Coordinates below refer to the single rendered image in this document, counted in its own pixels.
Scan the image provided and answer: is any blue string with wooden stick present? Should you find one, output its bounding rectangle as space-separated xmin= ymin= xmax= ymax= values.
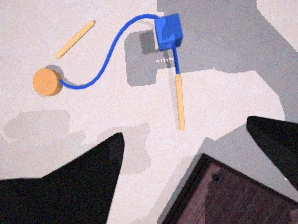
xmin=59 ymin=14 xmax=185 ymax=131

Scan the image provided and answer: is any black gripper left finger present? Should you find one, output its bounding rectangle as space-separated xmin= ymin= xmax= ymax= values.
xmin=0 ymin=132 xmax=125 ymax=224

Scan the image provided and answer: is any round wooden button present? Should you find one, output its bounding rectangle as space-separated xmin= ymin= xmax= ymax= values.
xmin=33 ymin=68 xmax=63 ymax=96

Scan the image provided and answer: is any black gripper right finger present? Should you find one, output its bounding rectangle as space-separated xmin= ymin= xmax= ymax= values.
xmin=246 ymin=116 xmax=298 ymax=191

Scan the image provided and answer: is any thin wooden stick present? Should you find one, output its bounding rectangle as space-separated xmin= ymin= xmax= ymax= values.
xmin=55 ymin=20 xmax=95 ymax=59

